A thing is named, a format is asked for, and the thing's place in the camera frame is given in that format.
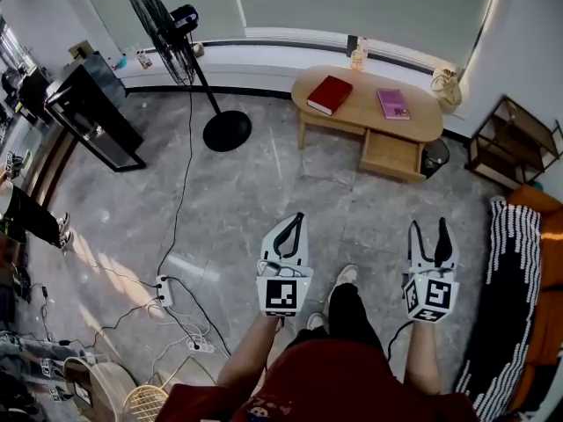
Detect white power box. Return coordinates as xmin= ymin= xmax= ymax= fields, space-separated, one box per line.
xmin=156 ymin=274 xmax=176 ymax=308

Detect pink book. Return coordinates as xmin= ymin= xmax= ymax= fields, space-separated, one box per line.
xmin=376 ymin=88 xmax=411 ymax=121

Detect wooden coffee table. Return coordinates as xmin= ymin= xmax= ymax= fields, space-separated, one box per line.
xmin=290 ymin=64 xmax=444 ymax=184

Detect black mesh waste bin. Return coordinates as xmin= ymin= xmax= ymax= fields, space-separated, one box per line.
xmin=420 ymin=137 xmax=451 ymax=179

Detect red book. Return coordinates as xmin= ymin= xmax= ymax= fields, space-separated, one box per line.
xmin=306 ymin=75 xmax=355 ymax=117

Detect yellow drink bottle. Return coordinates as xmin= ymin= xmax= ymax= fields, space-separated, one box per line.
xmin=350 ymin=37 xmax=369 ymax=72

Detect white power strip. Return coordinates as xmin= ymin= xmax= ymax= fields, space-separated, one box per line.
xmin=186 ymin=338 xmax=216 ymax=354

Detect orange sofa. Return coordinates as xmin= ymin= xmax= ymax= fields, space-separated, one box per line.
xmin=505 ymin=185 xmax=563 ymax=412

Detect beige round bucket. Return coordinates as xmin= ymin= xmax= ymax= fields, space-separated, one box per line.
xmin=63 ymin=356 xmax=138 ymax=422

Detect person's right forearm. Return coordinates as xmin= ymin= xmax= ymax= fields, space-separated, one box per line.
xmin=403 ymin=321 xmax=441 ymax=397

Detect black cabinet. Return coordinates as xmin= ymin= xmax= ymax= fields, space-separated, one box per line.
xmin=43 ymin=55 xmax=147 ymax=173

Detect person's red shirt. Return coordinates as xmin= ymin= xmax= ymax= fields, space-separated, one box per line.
xmin=153 ymin=338 xmax=480 ymax=422

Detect cardboard box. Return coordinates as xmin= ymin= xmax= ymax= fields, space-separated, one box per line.
xmin=68 ymin=40 xmax=94 ymax=60

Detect wooden metal shelf rack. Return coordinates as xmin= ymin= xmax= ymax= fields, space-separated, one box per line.
xmin=464 ymin=95 xmax=563 ymax=191

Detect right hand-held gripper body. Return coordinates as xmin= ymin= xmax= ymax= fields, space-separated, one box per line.
xmin=402 ymin=266 xmax=461 ymax=325

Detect person's right white shoe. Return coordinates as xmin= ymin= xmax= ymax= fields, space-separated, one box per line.
xmin=327 ymin=264 xmax=360 ymax=305

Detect person's black trousers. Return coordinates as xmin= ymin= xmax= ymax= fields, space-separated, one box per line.
xmin=285 ymin=281 xmax=389 ymax=356

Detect right hand-held gripper cable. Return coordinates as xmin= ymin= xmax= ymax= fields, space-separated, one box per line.
xmin=386 ymin=321 xmax=414 ymax=362

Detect person's left forearm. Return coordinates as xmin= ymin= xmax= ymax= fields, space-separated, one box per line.
xmin=216 ymin=314 xmax=282 ymax=389

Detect black white striped blanket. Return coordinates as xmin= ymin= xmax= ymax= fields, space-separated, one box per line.
xmin=455 ymin=196 xmax=543 ymax=419

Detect wooden drawer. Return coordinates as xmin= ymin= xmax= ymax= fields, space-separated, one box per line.
xmin=359 ymin=128 xmax=426 ymax=182

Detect black fan power cable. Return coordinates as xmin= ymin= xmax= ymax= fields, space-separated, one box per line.
xmin=156 ymin=88 xmax=195 ymax=283

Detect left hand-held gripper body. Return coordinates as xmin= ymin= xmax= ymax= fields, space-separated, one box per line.
xmin=256 ymin=258 xmax=315 ymax=320

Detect black standing fan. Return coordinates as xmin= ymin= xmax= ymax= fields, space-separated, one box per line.
xmin=126 ymin=0 xmax=253 ymax=153

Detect beige bag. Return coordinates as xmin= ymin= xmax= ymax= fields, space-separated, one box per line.
xmin=430 ymin=66 xmax=463 ymax=113

